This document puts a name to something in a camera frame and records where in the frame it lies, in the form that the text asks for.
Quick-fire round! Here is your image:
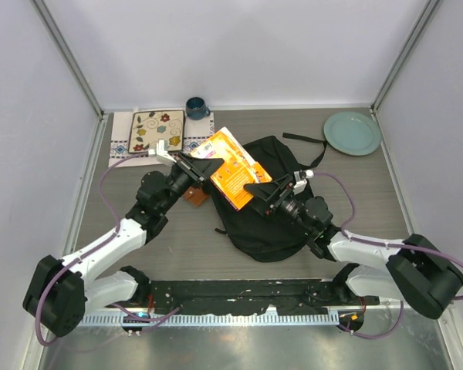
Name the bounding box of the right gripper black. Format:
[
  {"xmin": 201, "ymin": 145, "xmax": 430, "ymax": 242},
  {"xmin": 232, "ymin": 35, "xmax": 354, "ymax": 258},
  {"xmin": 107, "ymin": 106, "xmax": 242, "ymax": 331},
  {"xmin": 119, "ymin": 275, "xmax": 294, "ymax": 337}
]
[{"xmin": 243, "ymin": 174, "xmax": 313, "ymax": 236}]

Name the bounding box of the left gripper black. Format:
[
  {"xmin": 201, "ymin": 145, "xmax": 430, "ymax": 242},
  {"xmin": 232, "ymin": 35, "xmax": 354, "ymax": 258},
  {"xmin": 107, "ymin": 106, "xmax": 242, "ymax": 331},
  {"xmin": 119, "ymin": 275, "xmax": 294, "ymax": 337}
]
[{"xmin": 159, "ymin": 152, "xmax": 223, "ymax": 214}]

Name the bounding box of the orange paperback book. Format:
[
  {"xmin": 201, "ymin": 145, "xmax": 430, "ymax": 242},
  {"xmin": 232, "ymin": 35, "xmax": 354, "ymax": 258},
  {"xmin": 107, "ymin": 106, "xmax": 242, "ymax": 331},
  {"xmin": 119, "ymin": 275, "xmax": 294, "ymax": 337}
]
[{"xmin": 191, "ymin": 127, "xmax": 272, "ymax": 210}]

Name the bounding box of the black student backpack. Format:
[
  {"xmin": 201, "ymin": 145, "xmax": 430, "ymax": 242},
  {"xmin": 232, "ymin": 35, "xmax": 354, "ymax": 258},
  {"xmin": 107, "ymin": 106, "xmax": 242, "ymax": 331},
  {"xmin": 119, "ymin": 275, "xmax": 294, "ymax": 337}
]
[{"xmin": 207, "ymin": 136, "xmax": 325, "ymax": 263}]

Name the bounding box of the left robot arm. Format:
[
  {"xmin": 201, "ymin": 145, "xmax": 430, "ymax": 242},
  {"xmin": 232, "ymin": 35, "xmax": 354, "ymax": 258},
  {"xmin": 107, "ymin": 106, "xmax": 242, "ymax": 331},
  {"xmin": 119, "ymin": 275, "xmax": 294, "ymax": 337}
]
[{"xmin": 22, "ymin": 154, "xmax": 224, "ymax": 346}]

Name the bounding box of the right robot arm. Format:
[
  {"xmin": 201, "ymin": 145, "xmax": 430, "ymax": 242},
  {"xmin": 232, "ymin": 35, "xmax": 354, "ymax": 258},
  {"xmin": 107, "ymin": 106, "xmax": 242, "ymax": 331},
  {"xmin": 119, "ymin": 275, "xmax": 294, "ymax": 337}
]
[{"xmin": 244, "ymin": 171, "xmax": 463, "ymax": 319}]

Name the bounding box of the brown leather wallet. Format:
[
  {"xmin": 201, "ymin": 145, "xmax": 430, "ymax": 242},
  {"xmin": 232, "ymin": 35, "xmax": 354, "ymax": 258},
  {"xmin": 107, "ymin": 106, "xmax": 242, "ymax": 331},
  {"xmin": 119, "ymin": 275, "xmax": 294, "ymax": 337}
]
[{"xmin": 184, "ymin": 187, "xmax": 209, "ymax": 207}]

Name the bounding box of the white embroidered cloth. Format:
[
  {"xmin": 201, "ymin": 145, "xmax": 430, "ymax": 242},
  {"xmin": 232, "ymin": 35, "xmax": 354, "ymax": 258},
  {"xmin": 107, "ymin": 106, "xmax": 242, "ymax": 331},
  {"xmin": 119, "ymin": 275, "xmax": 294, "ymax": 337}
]
[{"xmin": 109, "ymin": 111, "xmax": 215, "ymax": 167}]

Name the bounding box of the dark blue mug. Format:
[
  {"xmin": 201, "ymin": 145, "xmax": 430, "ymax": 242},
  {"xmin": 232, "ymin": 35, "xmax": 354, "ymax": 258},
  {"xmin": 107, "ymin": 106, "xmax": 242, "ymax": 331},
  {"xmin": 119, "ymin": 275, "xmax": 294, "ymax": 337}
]
[{"xmin": 185, "ymin": 97, "xmax": 211, "ymax": 120}]

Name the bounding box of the floral square trivet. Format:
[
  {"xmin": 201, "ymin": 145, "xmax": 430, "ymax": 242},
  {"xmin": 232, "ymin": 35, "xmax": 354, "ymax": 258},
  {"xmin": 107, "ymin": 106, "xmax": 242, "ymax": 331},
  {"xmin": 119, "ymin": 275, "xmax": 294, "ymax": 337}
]
[{"xmin": 128, "ymin": 110, "xmax": 185, "ymax": 154}]

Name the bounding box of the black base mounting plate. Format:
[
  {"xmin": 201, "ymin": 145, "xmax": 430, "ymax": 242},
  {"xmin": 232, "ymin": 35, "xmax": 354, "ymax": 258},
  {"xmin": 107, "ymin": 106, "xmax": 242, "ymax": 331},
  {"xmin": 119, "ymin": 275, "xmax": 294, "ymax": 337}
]
[{"xmin": 104, "ymin": 277, "xmax": 381, "ymax": 315}]

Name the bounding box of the light teal plate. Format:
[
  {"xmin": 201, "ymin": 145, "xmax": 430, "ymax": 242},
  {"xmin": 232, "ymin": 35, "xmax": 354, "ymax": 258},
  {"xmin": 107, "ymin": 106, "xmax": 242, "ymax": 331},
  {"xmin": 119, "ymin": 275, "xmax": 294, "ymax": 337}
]
[{"xmin": 323, "ymin": 112, "xmax": 382, "ymax": 156}]

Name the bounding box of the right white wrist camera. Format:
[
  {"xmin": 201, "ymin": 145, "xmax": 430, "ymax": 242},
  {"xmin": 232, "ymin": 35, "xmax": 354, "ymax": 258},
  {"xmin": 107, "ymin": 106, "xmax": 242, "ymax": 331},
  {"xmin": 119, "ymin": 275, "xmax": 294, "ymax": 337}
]
[{"xmin": 293, "ymin": 169, "xmax": 314, "ymax": 195}]

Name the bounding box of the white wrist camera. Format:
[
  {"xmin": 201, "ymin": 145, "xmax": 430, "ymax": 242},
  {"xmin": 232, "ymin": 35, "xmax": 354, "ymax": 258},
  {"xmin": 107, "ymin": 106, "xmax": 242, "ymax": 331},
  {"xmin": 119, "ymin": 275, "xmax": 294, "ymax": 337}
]
[
  {"xmin": 293, "ymin": 169, "xmax": 314, "ymax": 195},
  {"xmin": 147, "ymin": 140, "xmax": 177, "ymax": 167}
]

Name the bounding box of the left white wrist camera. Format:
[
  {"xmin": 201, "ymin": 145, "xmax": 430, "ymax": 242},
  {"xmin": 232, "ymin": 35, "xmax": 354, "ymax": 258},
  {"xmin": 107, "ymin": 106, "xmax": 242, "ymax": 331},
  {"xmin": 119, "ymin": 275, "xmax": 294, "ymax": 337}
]
[{"xmin": 147, "ymin": 140, "xmax": 177, "ymax": 167}]

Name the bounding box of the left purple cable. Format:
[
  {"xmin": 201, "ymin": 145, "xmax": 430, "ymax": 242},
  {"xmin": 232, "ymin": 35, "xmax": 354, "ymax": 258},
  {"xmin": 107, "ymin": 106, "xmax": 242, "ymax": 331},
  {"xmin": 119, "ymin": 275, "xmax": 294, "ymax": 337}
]
[{"xmin": 34, "ymin": 152, "xmax": 182, "ymax": 348}]

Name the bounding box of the white slotted cable duct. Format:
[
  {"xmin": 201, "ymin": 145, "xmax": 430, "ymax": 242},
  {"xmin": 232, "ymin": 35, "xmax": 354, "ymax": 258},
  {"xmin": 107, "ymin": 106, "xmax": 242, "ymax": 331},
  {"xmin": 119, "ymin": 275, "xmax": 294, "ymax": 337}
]
[{"xmin": 78, "ymin": 308, "xmax": 340, "ymax": 331}]

